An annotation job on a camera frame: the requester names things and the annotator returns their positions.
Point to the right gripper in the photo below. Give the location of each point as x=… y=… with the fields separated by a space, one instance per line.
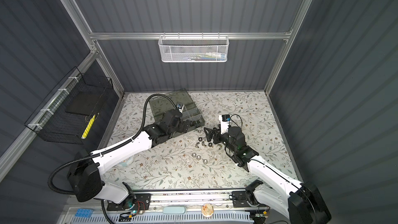
x=217 y=135

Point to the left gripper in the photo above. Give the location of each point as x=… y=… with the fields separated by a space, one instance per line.
x=186 y=124

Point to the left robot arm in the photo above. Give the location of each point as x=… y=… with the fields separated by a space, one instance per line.
x=87 y=177

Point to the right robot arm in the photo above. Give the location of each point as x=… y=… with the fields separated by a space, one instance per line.
x=301 y=203

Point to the grey compartment organizer box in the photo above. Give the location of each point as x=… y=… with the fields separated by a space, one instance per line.
x=184 y=102

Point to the floral table mat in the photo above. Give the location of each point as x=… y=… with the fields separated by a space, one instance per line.
x=171 y=166

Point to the blue block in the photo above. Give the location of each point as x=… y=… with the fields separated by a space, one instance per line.
x=84 y=213

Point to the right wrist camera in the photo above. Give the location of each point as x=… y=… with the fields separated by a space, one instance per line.
x=224 y=123

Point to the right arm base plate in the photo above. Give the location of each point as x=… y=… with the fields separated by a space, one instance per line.
x=241 y=200

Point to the white wire mesh basket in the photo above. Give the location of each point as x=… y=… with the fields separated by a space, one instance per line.
x=199 y=50

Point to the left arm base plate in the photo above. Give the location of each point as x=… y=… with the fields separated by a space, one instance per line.
x=136 y=203

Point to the black wire basket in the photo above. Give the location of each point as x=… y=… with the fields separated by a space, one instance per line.
x=65 y=116

